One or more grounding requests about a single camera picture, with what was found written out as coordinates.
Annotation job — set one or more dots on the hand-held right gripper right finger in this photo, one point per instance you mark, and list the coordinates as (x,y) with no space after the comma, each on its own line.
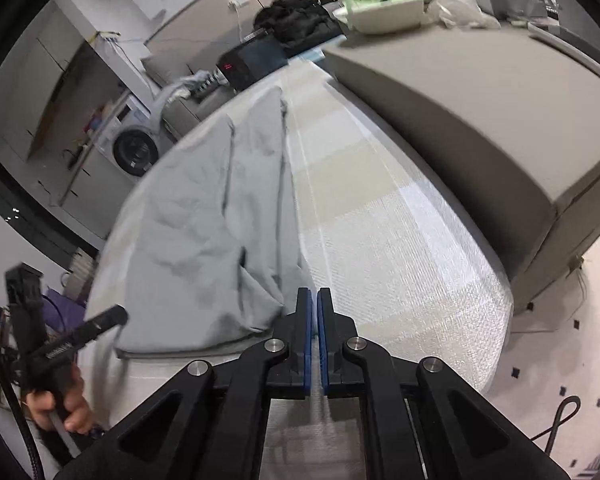
(321,345)

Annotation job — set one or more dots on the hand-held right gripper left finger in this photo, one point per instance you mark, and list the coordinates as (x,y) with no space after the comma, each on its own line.
(308,350)

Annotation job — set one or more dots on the grey t-shirt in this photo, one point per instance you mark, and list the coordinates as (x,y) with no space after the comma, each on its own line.
(195,220)

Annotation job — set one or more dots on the person's left hand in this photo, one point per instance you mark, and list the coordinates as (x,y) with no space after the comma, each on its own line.
(77,412)

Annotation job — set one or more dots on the purple bag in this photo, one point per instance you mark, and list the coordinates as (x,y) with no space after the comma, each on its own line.
(62,315)

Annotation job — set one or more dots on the woven basket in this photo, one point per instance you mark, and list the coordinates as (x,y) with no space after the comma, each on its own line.
(82,275)

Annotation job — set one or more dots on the dark glass door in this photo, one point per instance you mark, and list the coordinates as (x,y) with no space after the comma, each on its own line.
(30,220)

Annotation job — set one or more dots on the grey counter cabinet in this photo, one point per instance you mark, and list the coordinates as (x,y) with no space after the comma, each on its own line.
(92,185)

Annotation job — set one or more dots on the white washing machine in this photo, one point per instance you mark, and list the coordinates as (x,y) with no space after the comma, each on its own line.
(130,145)

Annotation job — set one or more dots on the grey sofa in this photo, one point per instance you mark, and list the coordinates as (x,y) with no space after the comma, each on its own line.
(190,110)

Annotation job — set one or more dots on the black white checked pillow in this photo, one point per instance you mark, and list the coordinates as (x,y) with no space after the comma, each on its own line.
(207,85)

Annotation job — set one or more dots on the light grey crumpled cloth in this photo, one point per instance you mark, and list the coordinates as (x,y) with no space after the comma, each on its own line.
(172,92)

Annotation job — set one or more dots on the teal checked cloth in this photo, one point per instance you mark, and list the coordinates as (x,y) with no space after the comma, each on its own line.
(307,56)

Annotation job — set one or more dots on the black cooking appliance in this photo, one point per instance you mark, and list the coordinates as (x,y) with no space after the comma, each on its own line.
(255,62)

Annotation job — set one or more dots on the black jacket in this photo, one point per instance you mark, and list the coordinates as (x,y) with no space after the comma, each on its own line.
(295,17)

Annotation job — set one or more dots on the white tray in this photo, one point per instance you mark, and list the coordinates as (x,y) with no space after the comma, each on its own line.
(385,17)

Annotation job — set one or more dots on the clear plastic bag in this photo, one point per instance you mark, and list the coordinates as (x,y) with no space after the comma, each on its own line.
(455,7)

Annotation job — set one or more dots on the white wall outlet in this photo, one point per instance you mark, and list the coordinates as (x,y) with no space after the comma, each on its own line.
(239,1)

